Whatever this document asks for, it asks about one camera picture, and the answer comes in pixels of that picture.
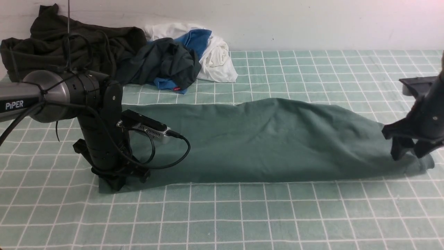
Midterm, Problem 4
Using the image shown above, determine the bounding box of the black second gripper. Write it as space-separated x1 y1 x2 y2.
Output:
382 76 444 160

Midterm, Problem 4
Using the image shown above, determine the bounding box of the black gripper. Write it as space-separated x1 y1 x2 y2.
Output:
74 81 151 192

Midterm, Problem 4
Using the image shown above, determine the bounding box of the green long sleeve shirt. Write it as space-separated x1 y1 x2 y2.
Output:
120 98 435 193

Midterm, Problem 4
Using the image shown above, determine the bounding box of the black second robot arm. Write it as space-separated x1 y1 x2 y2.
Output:
382 69 444 160

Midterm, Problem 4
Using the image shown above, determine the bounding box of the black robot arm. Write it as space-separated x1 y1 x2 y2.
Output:
0 70 150 191

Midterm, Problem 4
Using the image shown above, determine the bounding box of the green checkered tablecloth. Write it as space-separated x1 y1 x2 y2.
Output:
0 50 443 250

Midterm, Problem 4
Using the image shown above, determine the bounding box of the dark grey crumpled garment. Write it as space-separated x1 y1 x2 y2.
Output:
114 38 202 91

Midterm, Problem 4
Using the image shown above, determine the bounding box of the white crumpled garment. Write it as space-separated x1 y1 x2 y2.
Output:
144 22 238 83

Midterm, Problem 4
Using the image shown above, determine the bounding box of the blue crumpled garment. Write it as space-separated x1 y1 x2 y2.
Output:
153 29 212 94

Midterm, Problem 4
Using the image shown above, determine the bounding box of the dark olive crumpled garment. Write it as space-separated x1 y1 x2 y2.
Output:
1 4 146 81

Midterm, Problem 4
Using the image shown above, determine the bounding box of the black camera cable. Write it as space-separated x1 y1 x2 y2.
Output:
118 127 191 170

